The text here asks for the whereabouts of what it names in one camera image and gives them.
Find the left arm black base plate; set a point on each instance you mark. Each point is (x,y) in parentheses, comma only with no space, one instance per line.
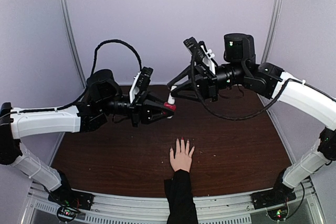
(71,198)

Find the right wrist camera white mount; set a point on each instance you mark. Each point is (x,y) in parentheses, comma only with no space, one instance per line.
(203,57)

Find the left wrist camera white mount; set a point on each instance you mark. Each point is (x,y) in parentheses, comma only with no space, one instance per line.
(141,82)

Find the mannequin hand with long nails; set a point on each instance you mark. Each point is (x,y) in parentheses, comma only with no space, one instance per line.
(181,156)

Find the round circuit board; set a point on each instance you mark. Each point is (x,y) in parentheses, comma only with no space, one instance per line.
(278,214)
(66,214)

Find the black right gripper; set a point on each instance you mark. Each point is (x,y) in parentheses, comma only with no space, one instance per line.
(207,83)

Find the right aluminium corner post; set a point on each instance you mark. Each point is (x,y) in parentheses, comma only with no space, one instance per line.
(276,10)

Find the aluminium front frame rail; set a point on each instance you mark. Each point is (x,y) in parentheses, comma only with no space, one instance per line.
(235,208)

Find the left round circuit board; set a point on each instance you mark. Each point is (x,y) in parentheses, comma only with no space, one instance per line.
(66,214)

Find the white nail polish cap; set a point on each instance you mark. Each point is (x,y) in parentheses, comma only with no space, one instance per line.
(171,99)

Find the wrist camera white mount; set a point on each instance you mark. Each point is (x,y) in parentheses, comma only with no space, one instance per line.
(203,57)
(141,82)

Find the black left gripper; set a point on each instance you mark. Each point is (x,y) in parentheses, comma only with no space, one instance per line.
(141,99)

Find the left aluminium corner post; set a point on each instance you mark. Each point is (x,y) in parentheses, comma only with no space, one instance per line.
(72,42)

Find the red nail polish bottle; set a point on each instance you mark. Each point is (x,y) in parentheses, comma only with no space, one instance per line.
(170,106)

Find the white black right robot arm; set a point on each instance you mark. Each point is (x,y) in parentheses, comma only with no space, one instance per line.
(275,84)

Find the aluminium corner post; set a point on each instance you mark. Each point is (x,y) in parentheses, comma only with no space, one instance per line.
(72,42)
(276,10)

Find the black sleeved forearm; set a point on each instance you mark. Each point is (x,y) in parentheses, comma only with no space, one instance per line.
(178,191)

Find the right round circuit board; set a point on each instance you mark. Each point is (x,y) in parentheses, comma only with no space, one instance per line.
(278,214)

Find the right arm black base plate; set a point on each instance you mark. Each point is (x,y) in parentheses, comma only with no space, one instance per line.
(272,197)

